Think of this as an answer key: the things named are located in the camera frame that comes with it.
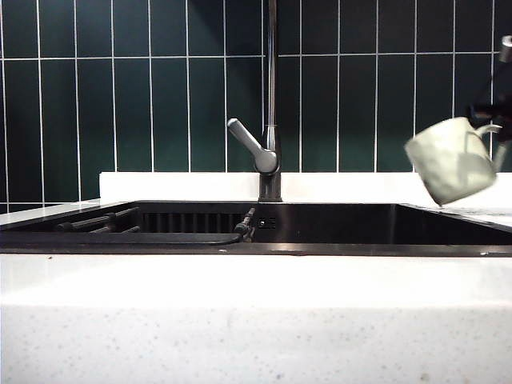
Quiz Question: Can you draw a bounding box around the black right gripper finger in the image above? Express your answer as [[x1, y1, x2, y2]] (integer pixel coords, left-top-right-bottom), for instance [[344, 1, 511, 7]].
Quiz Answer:
[[498, 115, 512, 144], [467, 102, 501, 122]]

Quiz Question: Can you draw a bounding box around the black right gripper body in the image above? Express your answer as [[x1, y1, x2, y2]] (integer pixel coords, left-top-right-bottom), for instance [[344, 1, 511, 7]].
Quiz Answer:
[[478, 58, 512, 117]]

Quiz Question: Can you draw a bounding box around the pale green dimpled ceramic mug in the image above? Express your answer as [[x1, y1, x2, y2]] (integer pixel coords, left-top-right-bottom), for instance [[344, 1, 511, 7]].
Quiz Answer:
[[404, 116, 507, 207]]

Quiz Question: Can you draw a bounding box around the grey metal faucet lever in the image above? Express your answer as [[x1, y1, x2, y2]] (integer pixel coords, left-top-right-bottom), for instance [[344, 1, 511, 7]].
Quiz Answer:
[[226, 118, 280, 175]]

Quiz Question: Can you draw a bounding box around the black kitchen sink basin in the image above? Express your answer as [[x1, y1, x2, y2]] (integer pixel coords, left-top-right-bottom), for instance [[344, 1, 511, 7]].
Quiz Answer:
[[0, 199, 512, 257]]

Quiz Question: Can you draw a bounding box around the dark metal faucet column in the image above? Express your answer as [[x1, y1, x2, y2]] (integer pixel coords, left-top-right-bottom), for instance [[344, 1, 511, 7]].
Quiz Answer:
[[258, 0, 284, 202]]

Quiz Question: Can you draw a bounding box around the black jointed sink rod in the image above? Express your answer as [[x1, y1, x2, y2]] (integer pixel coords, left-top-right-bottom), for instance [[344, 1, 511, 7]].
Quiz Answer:
[[234, 206, 257, 243]]

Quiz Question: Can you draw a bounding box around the black sink drain tray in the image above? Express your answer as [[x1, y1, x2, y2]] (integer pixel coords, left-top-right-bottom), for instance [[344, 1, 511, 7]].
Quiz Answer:
[[0, 230, 241, 246]]

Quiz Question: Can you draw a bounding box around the short black rack rod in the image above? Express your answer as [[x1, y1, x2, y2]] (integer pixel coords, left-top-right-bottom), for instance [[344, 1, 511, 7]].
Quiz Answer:
[[90, 225, 142, 235]]

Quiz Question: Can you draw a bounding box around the long black rack rod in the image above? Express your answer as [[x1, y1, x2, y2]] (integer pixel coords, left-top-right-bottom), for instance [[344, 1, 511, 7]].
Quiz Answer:
[[55, 210, 118, 232]]

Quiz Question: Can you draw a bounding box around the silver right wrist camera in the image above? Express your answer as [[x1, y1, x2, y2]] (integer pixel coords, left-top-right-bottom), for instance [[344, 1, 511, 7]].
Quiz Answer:
[[498, 34, 512, 64]]

